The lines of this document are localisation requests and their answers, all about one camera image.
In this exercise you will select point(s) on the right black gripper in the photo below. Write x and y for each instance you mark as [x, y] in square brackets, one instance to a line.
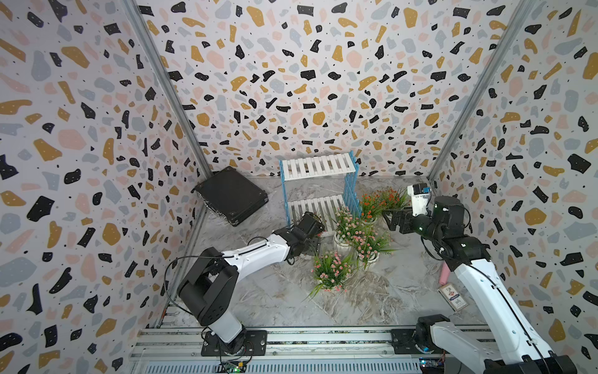
[388, 221]

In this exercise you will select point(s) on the red flower pot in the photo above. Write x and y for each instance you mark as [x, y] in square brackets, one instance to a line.
[390, 199]
[371, 206]

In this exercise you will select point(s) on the blue white slatted rack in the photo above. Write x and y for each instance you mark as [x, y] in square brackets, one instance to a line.
[322, 185]

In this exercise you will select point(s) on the pink flower pot front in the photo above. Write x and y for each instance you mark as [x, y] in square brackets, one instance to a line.
[331, 272]

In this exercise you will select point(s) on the pink flower pot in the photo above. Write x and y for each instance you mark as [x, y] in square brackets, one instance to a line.
[350, 231]
[331, 272]
[369, 246]

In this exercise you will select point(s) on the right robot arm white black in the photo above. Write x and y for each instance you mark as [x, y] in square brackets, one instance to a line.
[520, 349]

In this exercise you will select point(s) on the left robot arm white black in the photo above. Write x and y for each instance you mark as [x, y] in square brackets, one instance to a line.
[207, 288]

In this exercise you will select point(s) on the pink flower pot right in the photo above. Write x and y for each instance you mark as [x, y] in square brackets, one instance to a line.
[369, 246]

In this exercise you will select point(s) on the pink flower pot back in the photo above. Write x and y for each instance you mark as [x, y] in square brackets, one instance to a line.
[350, 231]

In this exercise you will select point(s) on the pink cylindrical object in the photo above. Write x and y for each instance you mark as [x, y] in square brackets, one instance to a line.
[444, 275]

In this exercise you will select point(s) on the black square box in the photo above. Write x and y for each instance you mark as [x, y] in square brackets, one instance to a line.
[231, 195]

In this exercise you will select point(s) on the green circuit board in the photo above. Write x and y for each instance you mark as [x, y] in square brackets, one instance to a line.
[231, 367]

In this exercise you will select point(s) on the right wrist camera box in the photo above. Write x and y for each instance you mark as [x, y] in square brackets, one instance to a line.
[420, 194]

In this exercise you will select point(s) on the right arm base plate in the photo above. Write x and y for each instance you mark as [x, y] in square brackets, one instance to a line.
[406, 342]

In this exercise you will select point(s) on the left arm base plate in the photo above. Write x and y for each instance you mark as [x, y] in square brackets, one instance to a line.
[247, 343]

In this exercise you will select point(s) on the aluminium rail frame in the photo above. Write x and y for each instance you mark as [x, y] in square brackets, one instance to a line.
[297, 350]

